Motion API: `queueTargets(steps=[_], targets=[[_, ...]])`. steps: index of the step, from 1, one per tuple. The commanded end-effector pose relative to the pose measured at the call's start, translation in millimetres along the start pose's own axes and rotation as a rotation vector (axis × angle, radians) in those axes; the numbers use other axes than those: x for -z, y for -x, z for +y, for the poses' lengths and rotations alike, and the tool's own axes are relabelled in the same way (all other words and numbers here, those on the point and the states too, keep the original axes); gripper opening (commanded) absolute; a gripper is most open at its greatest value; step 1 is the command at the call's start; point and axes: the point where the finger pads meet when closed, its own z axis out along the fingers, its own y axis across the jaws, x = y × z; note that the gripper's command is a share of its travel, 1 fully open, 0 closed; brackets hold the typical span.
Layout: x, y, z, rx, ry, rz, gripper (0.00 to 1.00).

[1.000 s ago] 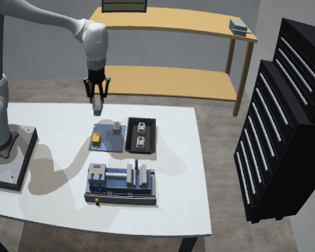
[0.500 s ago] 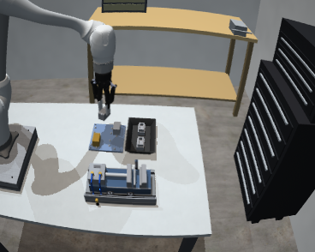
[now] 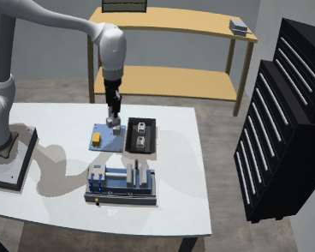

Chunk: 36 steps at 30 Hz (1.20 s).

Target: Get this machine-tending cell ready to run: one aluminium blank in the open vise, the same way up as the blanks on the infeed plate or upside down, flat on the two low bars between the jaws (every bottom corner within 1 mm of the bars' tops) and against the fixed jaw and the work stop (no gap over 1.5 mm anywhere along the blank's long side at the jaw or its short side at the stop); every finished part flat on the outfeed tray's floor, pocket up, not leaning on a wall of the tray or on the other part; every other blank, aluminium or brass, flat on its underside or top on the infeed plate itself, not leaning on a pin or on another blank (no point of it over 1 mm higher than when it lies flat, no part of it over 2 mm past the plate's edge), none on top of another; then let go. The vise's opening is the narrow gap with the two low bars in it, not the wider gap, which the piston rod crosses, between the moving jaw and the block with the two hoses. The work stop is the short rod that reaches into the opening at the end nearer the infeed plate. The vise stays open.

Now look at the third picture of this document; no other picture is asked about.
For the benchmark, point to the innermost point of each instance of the yellow rectangular block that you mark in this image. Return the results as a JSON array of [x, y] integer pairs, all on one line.
[[95, 138]]

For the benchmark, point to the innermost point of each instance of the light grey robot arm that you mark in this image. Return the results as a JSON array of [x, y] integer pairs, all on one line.
[[112, 54]]

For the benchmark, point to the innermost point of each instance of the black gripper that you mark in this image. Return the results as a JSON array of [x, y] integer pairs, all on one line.
[[112, 97]]

